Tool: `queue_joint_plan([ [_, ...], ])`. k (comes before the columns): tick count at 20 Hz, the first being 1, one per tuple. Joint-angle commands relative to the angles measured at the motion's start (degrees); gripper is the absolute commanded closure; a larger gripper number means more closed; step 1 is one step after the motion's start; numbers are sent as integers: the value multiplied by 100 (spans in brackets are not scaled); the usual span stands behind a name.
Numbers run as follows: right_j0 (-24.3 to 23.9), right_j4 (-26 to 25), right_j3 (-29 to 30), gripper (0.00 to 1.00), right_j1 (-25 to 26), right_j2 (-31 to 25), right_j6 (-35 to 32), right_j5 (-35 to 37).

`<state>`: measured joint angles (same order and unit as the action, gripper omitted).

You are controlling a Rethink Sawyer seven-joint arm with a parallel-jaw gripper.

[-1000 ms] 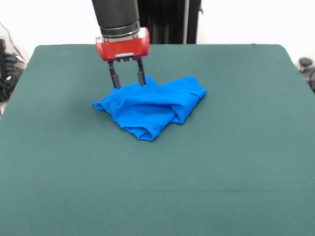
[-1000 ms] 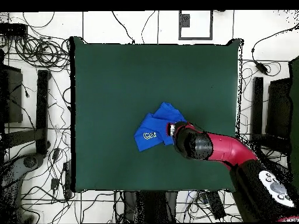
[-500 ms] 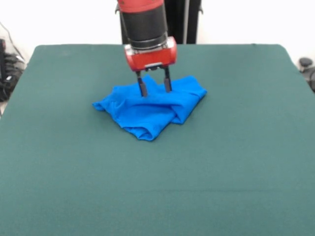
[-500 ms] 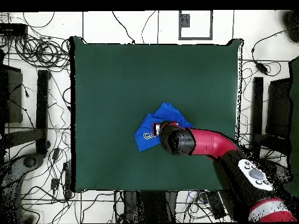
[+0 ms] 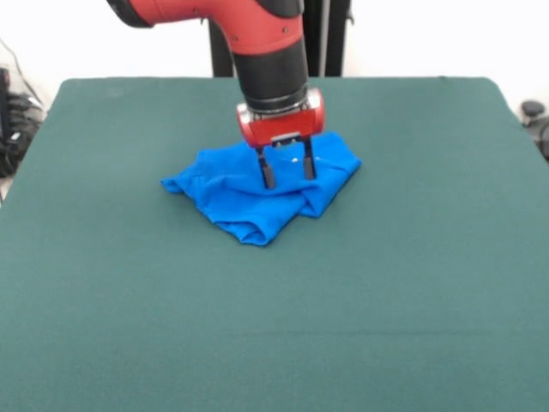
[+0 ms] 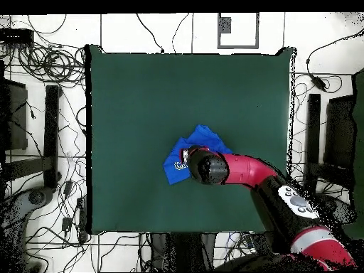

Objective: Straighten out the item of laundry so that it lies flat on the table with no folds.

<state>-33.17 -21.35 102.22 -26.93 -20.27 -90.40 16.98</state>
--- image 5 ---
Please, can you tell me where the dark green table cloth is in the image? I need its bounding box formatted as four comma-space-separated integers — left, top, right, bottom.
0, 76, 549, 412

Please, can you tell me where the grey stand foot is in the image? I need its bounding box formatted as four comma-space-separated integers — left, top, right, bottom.
519, 100, 549, 163

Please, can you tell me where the blue shirt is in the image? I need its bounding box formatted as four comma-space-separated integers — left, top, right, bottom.
160, 130, 364, 248

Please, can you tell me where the black cable pile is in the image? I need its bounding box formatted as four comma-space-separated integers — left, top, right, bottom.
0, 66, 47, 179

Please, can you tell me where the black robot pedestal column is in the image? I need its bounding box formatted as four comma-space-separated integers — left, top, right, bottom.
208, 0, 355, 79

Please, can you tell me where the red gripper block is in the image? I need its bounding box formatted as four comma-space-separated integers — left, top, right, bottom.
236, 88, 327, 191

